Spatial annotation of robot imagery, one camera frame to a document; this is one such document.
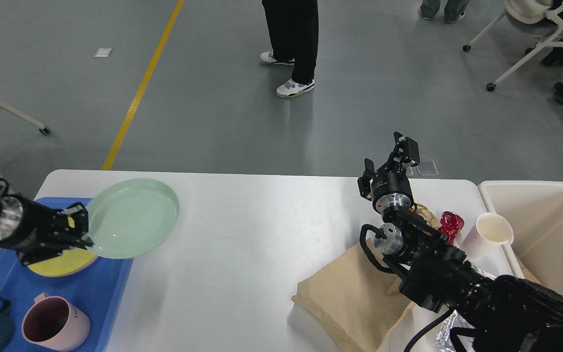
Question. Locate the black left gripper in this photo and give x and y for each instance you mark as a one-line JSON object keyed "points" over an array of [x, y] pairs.
{"points": [[38, 235]]}

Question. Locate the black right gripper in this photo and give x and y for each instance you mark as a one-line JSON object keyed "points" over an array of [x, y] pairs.
{"points": [[390, 186]]}

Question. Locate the mint green plate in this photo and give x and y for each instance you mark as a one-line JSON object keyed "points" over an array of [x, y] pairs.
{"points": [[131, 218]]}

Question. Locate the pink HOME mug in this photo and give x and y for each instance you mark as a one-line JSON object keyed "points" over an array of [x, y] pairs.
{"points": [[54, 323]]}

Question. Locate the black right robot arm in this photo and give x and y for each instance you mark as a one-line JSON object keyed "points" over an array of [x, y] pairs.
{"points": [[505, 314]]}

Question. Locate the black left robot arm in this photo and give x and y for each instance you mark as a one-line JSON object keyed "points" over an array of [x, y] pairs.
{"points": [[8, 221]]}

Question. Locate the yellow plate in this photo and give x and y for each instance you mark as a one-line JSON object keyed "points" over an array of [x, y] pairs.
{"points": [[69, 262]]}

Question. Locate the floor outlet plate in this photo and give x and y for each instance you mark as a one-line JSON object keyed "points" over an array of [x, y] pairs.
{"points": [[426, 168]]}

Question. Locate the crumpled brown paper ball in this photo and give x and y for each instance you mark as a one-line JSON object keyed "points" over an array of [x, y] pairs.
{"points": [[427, 215]]}

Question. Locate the blue plastic tray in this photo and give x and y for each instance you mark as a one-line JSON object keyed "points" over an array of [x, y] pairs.
{"points": [[96, 290]]}

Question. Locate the red crumpled wrapper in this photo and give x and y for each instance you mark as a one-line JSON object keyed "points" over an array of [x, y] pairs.
{"points": [[451, 225]]}

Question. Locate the white paper cup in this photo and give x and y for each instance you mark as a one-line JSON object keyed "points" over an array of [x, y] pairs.
{"points": [[489, 232]]}

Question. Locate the brown paper bag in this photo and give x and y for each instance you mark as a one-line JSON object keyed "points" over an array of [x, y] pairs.
{"points": [[356, 304]]}

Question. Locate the person in grey sweater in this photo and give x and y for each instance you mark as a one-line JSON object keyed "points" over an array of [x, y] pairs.
{"points": [[293, 27]]}

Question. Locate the beige plastic bin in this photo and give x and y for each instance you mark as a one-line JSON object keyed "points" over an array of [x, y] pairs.
{"points": [[534, 209]]}

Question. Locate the crumpled aluminium foil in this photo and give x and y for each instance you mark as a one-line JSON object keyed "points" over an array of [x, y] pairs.
{"points": [[443, 338]]}

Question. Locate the white office chair right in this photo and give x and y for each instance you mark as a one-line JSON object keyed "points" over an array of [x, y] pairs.
{"points": [[532, 17]]}

